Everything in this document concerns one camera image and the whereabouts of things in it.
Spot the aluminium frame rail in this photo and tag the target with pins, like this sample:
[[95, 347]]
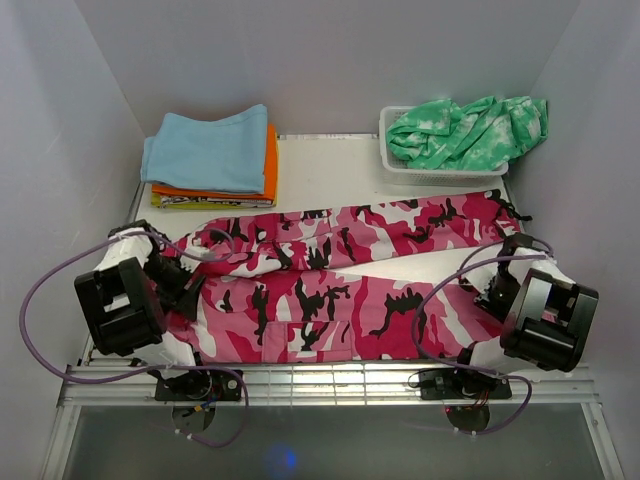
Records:
[[350, 421]]

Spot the orange folded trousers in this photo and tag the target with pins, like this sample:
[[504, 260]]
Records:
[[270, 176]]

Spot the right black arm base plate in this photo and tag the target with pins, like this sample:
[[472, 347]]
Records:
[[457, 384]]

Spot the pink camouflage trousers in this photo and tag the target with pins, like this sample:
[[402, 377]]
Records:
[[285, 294]]

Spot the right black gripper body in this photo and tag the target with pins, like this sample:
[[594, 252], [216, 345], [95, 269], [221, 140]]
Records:
[[499, 294]]

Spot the green tie-dye trousers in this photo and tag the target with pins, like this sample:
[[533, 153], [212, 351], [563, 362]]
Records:
[[481, 136]]

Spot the yellow patterned folded trousers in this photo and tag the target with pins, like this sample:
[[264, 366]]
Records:
[[205, 203]]

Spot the white plastic basket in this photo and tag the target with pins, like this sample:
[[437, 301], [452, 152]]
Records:
[[397, 172]]

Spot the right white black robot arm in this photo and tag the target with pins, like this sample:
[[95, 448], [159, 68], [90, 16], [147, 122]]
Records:
[[545, 315]]

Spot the light blue folded trousers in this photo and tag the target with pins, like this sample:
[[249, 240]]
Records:
[[226, 155]]

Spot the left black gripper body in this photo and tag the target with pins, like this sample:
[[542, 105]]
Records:
[[170, 278]]

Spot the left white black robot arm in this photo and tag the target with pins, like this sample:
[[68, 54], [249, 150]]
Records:
[[128, 298]]

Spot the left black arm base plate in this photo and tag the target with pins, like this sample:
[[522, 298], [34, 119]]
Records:
[[199, 386]]

